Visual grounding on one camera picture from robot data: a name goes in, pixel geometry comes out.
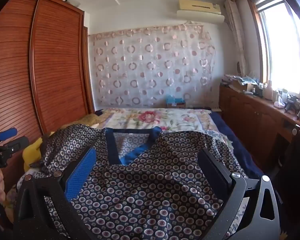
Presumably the navy circle patterned garment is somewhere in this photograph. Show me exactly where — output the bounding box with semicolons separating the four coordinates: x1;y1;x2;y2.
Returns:
30;124;248;240

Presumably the wooden framed window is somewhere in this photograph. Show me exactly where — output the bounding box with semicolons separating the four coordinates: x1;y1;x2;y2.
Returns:
247;0;300;100

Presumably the blue tissue packet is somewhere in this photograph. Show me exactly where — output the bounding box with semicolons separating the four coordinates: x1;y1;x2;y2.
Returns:
165;95;187;105

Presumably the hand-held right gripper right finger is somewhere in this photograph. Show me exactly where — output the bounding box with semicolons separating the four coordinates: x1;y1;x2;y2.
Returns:
197;149;280;240

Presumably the wooden slatted wardrobe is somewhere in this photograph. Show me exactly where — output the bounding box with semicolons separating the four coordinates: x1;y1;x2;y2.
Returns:
0;0;95;188

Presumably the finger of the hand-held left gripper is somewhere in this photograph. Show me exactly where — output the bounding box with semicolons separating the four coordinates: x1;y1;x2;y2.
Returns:
0;128;17;145
1;137;29;155

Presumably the long wooden sideboard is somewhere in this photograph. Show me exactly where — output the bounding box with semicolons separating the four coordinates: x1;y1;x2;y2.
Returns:
219;84;300;180

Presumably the small cardboard box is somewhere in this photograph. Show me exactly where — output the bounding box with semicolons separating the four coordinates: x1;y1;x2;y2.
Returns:
166;102;187;109

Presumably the yellow plush toy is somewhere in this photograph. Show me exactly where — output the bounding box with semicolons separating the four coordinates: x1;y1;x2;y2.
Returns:
22;130;55;173

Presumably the white blue floral bed sheet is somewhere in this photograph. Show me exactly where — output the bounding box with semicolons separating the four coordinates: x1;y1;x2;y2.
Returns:
16;125;250;235

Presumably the cream pink floral blanket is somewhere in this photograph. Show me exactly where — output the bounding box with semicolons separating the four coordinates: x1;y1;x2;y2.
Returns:
97;107;230;140

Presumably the cream wall air conditioner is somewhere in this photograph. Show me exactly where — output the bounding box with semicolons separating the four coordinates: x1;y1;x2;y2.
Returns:
176;0;225;24

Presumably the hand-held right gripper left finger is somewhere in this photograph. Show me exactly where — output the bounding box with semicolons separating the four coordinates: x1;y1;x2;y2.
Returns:
12;146;98;240

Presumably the sheer circle patterned wall curtain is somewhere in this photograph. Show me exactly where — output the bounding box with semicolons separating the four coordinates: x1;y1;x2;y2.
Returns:
87;24;215;109

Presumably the beige bottle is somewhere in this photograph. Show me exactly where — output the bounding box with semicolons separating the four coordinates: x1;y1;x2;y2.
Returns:
264;80;273;101

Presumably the pile of papers and clutter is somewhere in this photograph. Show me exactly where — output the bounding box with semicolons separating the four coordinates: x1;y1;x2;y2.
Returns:
221;74;260;93

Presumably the navy blue bedspread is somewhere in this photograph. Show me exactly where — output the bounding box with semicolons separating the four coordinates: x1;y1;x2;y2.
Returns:
210;111;263;180

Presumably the beige window curtain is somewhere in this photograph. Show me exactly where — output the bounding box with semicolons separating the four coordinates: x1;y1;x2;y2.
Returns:
224;0;247;78

